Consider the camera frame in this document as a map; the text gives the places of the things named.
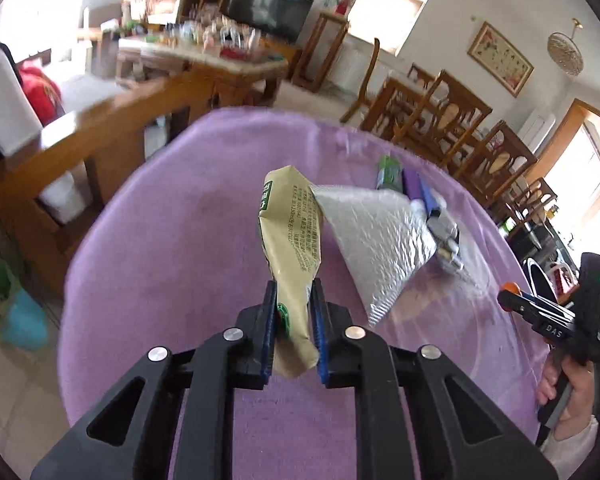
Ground coin battery card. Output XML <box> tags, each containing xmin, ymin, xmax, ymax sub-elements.
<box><xmin>427</xmin><ymin>212</ymin><xmax>464</xmax><ymax>274</ymax></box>

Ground silver bubble mailer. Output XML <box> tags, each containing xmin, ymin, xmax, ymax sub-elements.
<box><xmin>312</xmin><ymin>185</ymin><xmax>437</xmax><ymax>325</ymax></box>

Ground purple box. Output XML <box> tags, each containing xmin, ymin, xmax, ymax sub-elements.
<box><xmin>402</xmin><ymin>168</ymin><xmax>427</xmax><ymax>214</ymax></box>

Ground beige snack wrapper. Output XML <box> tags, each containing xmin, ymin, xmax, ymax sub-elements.
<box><xmin>259</xmin><ymin>166</ymin><xmax>323</xmax><ymax>378</ymax></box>

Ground right bare hand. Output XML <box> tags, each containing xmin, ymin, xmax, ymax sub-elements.
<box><xmin>536</xmin><ymin>354</ymin><xmax>595</xmax><ymax>441</ymax></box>

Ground wooden dining chair right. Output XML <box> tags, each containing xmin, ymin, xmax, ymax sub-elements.
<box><xmin>453</xmin><ymin>120</ymin><xmax>538</xmax><ymax>208</ymax></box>

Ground wooden dining chair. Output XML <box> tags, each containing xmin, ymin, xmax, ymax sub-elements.
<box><xmin>453</xmin><ymin>120</ymin><xmax>538</xmax><ymax>208</ymax></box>
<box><xmin>389</xmin><ymin>70</ymin><xmax>492</xmax><ymax>170</ymax></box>

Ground blue lighter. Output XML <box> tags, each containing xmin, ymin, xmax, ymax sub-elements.
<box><xmin>420</xmin><ymin>180</ymin><xmax>442</xmax><ymax>218</ymax></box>

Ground purple tablecloth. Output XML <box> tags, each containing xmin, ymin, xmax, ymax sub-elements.
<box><xmin>57</xmin><ymin>105</ymin><xmax>552</xmax><ymax>480</ymax></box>

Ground white air conditioner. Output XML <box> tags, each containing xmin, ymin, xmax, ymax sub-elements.
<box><xmin>518</xmin><ymin>110</ymin><xmax>556</xmax><ymax>153</ymax></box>

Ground green gum pack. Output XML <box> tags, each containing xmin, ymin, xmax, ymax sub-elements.
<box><xmin>376</xmin><ymin>155</ymin><xmax>403</xmax><ymax>194</ymax></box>

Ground wooden dining chair left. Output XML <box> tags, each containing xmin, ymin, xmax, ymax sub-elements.
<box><xmin>389</xmin><ymin>70</ymin><xmax>492</xmax><ymax>170</ymax></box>

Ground wooden sofa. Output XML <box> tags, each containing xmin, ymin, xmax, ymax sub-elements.
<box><xmin>0</xmin><ymin>70</ymin><xmax>213</xmax><ymax>295</ymax></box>

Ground hanging pendant lamp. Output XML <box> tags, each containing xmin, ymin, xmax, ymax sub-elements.
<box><xmin>546</xmin><ymin>18</ymin><xmax>584</xmax><ymax>77</ymax></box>

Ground wooden dining table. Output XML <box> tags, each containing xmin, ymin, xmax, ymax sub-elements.
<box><xmin>360</xmin><ymin>77</ymin><xmax>432</xmax><ymax>143</ymax></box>

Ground red cushion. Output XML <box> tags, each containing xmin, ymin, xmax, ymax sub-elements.
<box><xmin>18</xmin><ymin>61</ymin><xmax>64</xmax><ymax>126</ymax></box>

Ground wooden coffee table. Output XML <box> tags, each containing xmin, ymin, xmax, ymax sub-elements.
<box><xmin>116</xmin><ymin>36</ymin><xmax>288</xmax><ymax>107</ymax></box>

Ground wooden plant stand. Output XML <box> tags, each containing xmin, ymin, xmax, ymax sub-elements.
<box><xmin>291</xmin><ymin>11</ymin><xmax>349</xmax><ymax>93</ymax></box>

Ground black television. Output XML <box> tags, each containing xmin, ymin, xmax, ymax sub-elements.
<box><xmin>223</xmin><ymin>0</ymin><xmax>314</xmax><ymax>44</ymax></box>

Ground framed wall picture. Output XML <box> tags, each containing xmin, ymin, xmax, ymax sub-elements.
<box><xmin>467</xmin><ymin>22</ymin><xmax>534</xmax><ymax>98</ymax></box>

